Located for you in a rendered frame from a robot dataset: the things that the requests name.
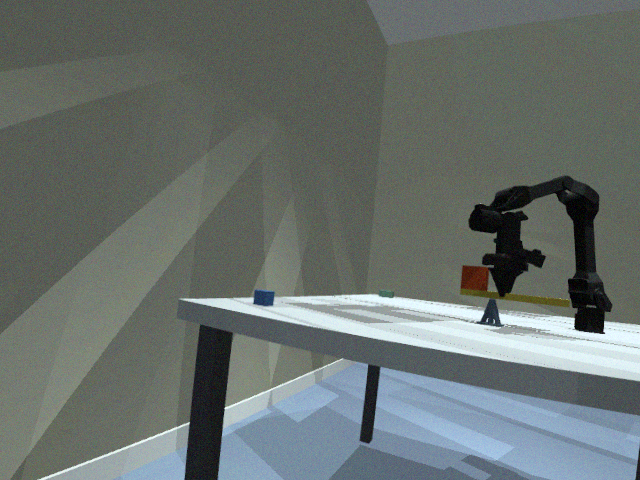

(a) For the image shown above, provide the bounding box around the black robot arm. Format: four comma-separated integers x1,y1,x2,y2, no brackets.
468,175,612,335

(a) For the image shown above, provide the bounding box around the small blue cube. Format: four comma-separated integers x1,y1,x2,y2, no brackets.
254,290,275,306

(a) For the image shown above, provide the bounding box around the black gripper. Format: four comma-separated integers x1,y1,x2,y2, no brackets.
482,234,528,297

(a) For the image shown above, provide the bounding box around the yellow bar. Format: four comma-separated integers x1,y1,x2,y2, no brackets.
460,265,570,307

